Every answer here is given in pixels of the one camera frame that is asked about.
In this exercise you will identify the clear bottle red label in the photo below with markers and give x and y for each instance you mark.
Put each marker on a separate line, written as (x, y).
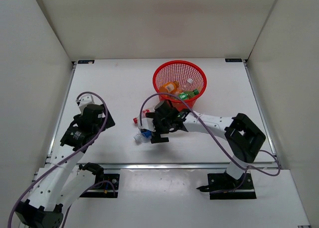
(145, 111)

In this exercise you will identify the clear bottle blue label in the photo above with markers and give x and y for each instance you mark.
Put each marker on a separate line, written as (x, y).
(143, 136)

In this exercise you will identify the small orange bottle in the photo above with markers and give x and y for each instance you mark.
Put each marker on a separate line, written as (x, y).
(177, 92)

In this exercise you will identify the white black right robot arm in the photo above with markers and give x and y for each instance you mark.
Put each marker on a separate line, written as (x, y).
(244, 138)

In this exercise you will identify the orange juice bottle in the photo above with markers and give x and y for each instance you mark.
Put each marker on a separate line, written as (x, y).
(169, 87)

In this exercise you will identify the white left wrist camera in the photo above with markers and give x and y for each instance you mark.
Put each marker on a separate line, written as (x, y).
(83, 101)

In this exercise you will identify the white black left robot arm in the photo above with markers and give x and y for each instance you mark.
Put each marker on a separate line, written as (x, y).
(52, 195)

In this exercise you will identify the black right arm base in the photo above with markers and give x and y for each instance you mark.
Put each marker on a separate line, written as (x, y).
(222, 186)

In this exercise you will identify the dark corner label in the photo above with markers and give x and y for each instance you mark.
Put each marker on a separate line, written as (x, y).
(233, 60)
(86, 61)

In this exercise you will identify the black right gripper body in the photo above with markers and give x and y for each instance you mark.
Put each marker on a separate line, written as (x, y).
(163, 124)

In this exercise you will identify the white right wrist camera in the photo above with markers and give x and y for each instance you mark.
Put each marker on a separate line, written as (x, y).
(144, 122)

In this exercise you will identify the red plastic mesh basket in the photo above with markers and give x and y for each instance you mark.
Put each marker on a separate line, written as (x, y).
(179, 70)

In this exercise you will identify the green plastic bottle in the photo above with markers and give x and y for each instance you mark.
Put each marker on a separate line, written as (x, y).
(185, 95)

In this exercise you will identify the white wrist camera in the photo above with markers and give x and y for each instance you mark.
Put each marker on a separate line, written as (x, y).
(144, 122)
(83, 101)

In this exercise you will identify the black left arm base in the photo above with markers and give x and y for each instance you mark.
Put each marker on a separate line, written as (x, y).
(106, 185)

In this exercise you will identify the dark left corner label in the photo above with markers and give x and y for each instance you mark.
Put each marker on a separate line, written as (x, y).
(86, 61)

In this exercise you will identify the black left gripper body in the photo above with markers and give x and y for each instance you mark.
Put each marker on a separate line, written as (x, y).
(99, 125)

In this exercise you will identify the dark right corner label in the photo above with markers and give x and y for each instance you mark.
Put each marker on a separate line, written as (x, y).
(233, 60)

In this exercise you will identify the clear bottle white cap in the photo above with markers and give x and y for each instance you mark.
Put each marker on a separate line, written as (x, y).
(187, 85)

